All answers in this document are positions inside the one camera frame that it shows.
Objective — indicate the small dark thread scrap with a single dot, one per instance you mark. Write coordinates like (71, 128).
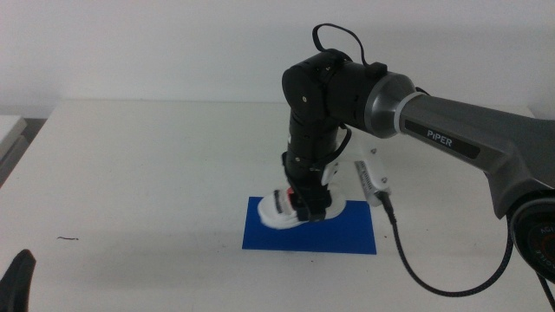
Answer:
(67, 238)

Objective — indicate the black and grey right robot arm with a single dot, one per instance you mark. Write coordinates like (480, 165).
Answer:
(455, 125)

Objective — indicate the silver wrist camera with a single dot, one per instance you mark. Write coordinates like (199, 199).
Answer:
(370, 184)

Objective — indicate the blue rectangular mat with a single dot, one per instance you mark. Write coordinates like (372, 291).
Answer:
(351, 234)

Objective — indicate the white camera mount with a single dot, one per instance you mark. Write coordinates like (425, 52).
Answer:
(362, 149)

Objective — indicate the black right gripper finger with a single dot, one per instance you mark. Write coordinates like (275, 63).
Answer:
(316, 203)
(296, 198)

